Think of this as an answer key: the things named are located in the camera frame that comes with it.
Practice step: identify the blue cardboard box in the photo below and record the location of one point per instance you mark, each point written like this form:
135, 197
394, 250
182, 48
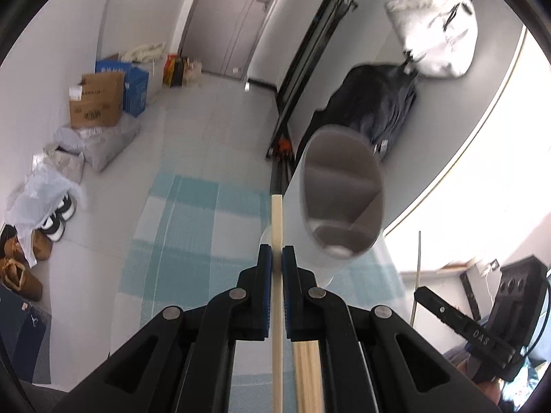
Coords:
135, 84

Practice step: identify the white hanging bag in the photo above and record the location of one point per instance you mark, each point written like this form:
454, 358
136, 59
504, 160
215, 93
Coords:
438, 37

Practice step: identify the grey door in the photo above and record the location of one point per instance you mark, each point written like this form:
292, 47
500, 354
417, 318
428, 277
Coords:
223, 34

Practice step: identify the grey utensil holder cup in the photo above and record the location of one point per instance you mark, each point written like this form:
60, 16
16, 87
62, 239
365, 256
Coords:
333, 208

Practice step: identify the teal checked tablecloth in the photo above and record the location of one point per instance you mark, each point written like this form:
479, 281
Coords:
192, 240

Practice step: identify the red yellow shopping bag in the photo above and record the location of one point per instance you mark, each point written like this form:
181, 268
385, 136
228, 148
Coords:
174, 70

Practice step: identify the brown slipper far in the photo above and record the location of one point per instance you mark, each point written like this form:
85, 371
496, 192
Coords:
41, 247

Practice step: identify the wooden chopstick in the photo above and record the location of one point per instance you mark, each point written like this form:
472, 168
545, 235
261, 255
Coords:
277, 302
307, 375

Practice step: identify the black door frame rail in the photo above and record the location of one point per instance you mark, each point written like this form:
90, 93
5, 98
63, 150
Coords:
315, 41

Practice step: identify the cream cloth on box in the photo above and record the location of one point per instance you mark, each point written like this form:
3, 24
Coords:
144, 53

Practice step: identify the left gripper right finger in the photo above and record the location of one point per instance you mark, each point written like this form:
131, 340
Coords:
371, 359

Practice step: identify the dark blue shoe box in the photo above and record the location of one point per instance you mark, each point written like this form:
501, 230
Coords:
22, 331

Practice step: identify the black white sneakers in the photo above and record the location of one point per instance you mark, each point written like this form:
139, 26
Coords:
54, 226

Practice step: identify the brown slipper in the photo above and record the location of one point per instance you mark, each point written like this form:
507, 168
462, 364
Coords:
18, 279
41, 247

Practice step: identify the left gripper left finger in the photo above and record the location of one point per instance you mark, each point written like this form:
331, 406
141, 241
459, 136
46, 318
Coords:
182, 360

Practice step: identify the white plastic bag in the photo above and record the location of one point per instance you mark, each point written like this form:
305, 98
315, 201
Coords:
35, 200

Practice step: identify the person's right hand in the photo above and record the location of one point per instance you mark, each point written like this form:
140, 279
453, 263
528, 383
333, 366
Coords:
491, 389

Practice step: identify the black backpack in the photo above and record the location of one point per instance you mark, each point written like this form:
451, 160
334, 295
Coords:
374, 100

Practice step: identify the brown slipper near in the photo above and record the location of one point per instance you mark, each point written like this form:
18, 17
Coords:
18, 279

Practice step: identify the brown cardboard box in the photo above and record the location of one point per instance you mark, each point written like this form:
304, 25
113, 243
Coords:
97, 100

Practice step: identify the grey plastic parcel bag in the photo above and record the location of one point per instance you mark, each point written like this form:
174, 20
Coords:
99, 145

